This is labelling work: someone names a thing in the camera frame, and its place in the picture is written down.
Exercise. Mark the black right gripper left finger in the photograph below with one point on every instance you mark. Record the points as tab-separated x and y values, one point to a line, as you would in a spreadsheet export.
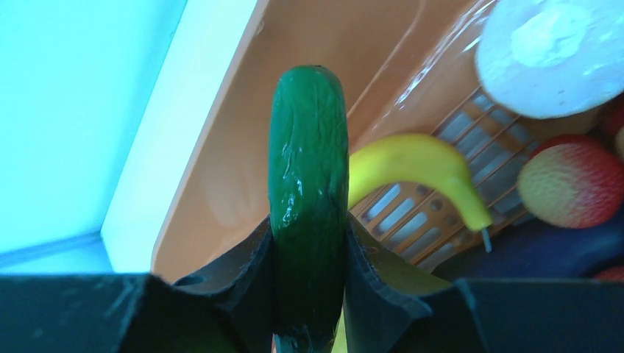
225	306

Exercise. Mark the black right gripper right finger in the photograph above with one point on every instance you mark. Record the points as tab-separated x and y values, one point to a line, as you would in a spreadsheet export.
393	306

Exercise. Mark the green cucumber toy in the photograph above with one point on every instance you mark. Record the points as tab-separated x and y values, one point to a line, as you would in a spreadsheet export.
308	181

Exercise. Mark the yellow banana toy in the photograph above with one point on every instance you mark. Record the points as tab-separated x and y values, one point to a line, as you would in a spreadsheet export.
425	160

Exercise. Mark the dark purple eggplant toy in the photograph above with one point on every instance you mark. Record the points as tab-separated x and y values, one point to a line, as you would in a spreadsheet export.
535	249

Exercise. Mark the red yellow peach toy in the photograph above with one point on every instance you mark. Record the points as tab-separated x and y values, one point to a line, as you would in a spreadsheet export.
572	181

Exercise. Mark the orange plastic basket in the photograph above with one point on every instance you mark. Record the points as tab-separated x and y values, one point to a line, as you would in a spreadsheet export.
404	67

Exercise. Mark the white mushroom toy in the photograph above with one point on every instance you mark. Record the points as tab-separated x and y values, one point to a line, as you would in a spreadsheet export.
551	59

